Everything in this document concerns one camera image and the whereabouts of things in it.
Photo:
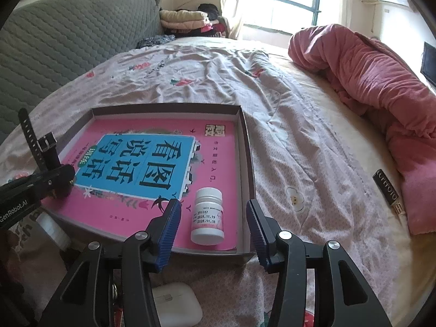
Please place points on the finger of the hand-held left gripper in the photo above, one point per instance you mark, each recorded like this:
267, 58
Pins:
56, 180

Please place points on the white pill bottle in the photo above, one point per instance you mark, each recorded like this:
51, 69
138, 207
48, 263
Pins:
207, 216

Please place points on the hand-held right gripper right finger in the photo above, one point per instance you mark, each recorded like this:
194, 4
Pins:
259, 235

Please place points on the white earbuds case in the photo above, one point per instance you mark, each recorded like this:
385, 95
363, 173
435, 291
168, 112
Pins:
179, 305

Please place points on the black tube with gold end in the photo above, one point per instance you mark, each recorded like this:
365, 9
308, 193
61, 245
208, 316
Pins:
388, 190

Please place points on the cream folded blanket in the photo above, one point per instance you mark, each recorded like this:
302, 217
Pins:
184, 18

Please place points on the shallow grey cardboard box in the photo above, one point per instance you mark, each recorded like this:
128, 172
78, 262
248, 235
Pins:
247, 163

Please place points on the pile of clothes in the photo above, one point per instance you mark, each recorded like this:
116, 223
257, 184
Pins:
216, 24

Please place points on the pink and blue book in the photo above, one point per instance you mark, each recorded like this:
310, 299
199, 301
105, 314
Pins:
218, 156

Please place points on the cream curtain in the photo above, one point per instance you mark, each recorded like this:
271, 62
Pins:
238, 3

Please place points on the pink blanket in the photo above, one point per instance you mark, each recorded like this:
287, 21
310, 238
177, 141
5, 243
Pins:
368, 71

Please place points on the dark patterned cloth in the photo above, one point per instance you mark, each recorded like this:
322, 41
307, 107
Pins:
153, 42

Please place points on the black screen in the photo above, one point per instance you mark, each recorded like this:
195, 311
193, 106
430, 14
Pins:
429, 64

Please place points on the grey quilted headboard cover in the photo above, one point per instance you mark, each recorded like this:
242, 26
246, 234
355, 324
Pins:
75, 37

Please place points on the floral bed sheet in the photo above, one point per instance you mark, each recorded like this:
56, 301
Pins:
211, 75

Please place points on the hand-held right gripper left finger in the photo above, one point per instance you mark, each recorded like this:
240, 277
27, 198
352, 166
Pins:
168, 235

